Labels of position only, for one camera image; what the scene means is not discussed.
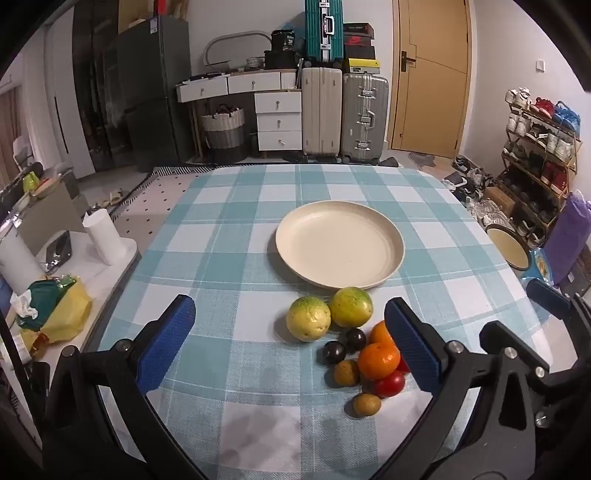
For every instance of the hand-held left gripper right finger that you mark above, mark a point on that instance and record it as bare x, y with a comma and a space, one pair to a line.
411, 346

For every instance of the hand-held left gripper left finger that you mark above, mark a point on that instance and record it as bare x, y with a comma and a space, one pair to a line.
166, 341

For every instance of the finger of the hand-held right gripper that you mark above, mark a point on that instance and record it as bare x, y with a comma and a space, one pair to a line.
496, 334
547, 297

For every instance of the orange mandarin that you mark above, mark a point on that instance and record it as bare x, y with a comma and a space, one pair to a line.
378, 360
381, 333

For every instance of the dark purple plum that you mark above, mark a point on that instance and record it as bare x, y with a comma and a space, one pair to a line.
334, 353
355, 339

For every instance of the small brown round fruit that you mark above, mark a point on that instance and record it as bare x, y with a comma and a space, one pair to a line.
346, 373
367, 405

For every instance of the yellow-green guava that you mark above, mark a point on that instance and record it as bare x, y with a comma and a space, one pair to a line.
351, 307

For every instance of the pale yellow guava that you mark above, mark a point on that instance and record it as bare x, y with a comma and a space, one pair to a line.
308, 319

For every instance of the cream round plate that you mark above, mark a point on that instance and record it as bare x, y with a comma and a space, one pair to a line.
339, 242

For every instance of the blue snack packet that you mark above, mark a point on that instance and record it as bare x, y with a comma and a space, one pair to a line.
540, 267

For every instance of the purple bag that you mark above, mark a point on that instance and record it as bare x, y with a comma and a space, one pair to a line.
570, 240

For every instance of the round black-rimmed tray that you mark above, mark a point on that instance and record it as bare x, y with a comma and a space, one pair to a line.
505, 244

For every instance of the teal checked tablecloth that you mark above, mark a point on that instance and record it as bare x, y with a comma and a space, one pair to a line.
231, 277

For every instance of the white side table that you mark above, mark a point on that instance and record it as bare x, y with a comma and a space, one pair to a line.
106, 272

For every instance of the yellow plastic bag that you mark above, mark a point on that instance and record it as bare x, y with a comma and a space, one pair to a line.
69, 314

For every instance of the cardboard box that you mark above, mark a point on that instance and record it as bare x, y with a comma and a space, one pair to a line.
501, 199

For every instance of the white paper towel roll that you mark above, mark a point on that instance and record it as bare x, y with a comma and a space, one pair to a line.
18, 267
104, 237

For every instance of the rows of shoes on rack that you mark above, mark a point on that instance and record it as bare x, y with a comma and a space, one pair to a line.
554, 173

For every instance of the green plastic bag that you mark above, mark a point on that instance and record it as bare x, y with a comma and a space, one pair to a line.
44, 297

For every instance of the pile of loose shoes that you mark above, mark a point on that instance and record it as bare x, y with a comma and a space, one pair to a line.
471, 184

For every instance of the wooden shoe rack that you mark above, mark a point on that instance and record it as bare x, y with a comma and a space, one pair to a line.
574, 161

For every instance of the shiny dark pouch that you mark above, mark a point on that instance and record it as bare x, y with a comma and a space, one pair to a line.
59, 251

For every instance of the white dotted rug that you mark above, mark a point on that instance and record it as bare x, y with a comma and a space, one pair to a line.
152, 198

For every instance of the pair of slippers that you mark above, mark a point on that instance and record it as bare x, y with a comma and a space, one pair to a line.
108, 198

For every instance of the olive storage box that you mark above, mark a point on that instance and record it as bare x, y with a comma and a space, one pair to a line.
51, 217

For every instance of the grey door mat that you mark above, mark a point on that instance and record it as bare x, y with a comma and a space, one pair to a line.
422, 159

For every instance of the woven laundry basket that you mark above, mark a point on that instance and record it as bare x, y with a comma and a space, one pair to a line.
224, 134

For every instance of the wooden door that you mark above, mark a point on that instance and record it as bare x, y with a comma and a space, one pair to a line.
434, 92

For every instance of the silver suitcase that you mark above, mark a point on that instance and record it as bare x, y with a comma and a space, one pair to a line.
364, 115

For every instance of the white dressing table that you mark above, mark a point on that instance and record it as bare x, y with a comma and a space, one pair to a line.
277, 120

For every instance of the dark grey refrigerator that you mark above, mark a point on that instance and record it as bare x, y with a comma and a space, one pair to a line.
157, 92

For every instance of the beige suitcase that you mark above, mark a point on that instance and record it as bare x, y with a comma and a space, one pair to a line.
321, 110

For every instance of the white wardrobe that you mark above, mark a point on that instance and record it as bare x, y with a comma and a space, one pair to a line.
51, 115

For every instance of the dark glass cabinet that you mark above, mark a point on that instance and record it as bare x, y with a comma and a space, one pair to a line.
99, 92

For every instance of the yellow and black shoe box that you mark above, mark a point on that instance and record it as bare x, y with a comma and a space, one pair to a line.
362, 66

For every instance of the black storage box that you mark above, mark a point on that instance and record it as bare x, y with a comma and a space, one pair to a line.
281, 60

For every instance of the oval white-framed mirror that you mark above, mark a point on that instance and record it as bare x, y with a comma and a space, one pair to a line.
221, 41

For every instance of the black printed bag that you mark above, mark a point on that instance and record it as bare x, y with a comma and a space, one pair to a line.
286, 40

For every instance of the teal suitcase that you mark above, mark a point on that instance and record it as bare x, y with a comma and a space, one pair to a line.
323, 32

